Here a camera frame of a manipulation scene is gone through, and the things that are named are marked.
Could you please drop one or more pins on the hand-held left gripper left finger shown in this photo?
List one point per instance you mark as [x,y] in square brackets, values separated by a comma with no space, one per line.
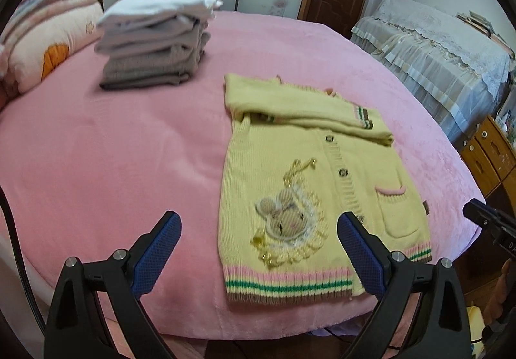
[157,250]

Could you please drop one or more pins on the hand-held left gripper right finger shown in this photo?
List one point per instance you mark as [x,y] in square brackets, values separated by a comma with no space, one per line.
[363,258]

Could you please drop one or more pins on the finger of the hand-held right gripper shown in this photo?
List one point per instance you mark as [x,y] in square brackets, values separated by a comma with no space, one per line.
[483,216]

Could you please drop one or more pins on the yellow knit cardigan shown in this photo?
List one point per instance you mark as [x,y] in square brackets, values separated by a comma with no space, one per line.
[282,165]

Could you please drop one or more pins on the person's right hand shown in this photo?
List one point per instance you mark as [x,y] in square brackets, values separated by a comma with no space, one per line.
[504,298]

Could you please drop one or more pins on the wooden dresser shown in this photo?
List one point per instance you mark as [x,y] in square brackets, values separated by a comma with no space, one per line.
[492,157]

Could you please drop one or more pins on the pink bed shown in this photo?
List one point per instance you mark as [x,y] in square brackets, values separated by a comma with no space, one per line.
[121,149]

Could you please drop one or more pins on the lace-covered furniture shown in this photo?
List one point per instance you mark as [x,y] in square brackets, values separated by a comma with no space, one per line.
[435,57]

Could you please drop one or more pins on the grey-brown knit folded garment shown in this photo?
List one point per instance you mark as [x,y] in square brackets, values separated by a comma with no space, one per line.
[149,71]

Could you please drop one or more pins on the stack of books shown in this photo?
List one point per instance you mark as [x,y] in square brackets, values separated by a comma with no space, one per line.
[483,26]

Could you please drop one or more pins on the light grey folded garment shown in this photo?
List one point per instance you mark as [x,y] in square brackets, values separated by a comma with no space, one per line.
[161,40]

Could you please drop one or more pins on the white folded garment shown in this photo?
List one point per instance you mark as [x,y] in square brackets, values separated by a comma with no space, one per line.
[161,8]

